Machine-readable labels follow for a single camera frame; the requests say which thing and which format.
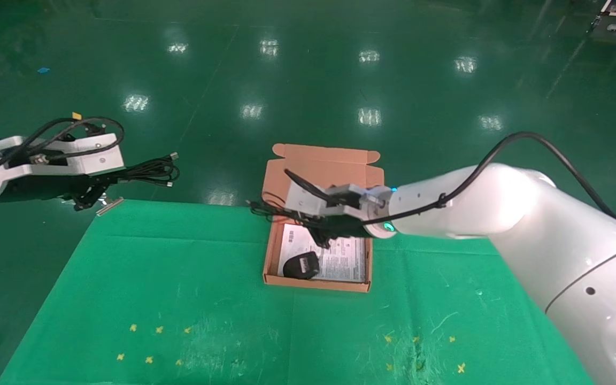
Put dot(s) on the silver binder clip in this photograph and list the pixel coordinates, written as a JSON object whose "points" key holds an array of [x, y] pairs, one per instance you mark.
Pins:
{"points": [[113, 206]]}

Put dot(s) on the green table mat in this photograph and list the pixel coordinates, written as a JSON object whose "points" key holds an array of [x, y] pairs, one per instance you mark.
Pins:
{"points": [[233, 321]]}

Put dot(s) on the white printed instruction sheet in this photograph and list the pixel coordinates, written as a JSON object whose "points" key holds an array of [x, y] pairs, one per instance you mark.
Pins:
{"points": [[348, 264]]}

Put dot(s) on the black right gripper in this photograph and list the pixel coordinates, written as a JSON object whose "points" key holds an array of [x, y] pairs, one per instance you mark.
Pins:
{"points": [[345, 225]]}

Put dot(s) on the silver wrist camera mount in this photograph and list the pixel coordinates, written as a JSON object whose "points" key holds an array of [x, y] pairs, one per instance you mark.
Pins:
{"points": [[318, 200], [83, 155]]}

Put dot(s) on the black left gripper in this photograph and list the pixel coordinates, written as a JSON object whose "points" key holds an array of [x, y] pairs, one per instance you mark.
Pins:
{"points": [[46, 188]]}

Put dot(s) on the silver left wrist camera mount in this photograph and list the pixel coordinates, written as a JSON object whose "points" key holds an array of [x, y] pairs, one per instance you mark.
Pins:
{"points": [[83, 155]]}

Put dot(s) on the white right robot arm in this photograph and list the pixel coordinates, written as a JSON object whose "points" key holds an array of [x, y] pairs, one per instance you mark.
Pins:
{"points": [[554, 230]]}

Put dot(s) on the orange cardboard box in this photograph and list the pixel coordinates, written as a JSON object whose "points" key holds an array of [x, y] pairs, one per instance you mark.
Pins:
{"points": [[318, 171]]}

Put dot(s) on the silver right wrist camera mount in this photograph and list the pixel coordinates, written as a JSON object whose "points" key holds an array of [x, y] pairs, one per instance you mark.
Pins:
{"points": [[318, 200]]}

